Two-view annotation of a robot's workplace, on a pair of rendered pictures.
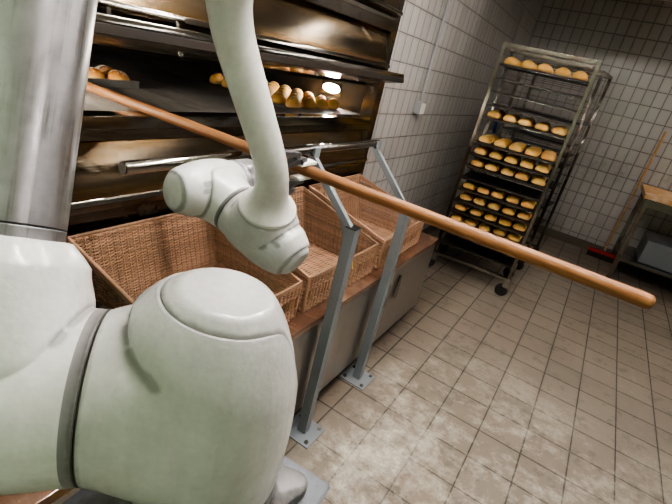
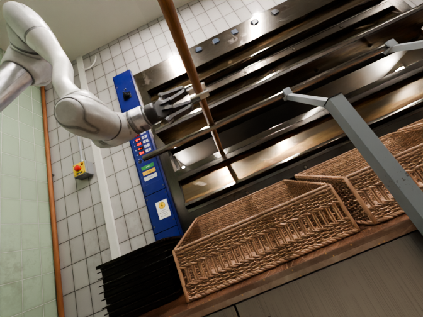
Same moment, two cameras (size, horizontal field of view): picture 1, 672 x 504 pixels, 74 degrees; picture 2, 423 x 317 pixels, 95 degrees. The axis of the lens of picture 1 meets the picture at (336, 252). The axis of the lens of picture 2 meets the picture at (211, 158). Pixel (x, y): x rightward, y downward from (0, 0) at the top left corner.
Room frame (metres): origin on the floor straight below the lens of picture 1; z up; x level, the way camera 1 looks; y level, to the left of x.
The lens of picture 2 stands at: (0.84, -0.38, 0.72)
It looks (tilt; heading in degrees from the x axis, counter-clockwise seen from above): 21 degrees up; 66
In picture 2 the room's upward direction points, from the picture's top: 23 degrees counter-clockwise
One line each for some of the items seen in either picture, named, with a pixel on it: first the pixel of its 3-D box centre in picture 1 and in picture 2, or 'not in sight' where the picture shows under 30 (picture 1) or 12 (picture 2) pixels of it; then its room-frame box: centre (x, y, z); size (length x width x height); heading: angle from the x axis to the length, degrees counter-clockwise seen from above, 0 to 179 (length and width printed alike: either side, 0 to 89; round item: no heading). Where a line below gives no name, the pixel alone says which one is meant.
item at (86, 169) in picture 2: not in sight; (83, 170); (0.53, 1.03, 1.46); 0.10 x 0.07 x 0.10; 153
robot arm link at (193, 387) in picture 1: (204, 384); not in sight; (0.33, 0.09, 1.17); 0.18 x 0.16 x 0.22; 107
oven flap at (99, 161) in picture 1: (264, 154); (318, 134); (1.88, 0.39, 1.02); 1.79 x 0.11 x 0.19; 153
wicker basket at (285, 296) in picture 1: (195, 281); (250, 222); (1.24, 0.42, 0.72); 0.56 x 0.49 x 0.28; 154
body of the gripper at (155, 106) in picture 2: not in sight; (158, 111); (0.98, 0.20, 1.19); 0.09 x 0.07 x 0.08; 154
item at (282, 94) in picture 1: (277, 91); not in sight; (2.60, 0.53, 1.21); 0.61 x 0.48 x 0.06; 63
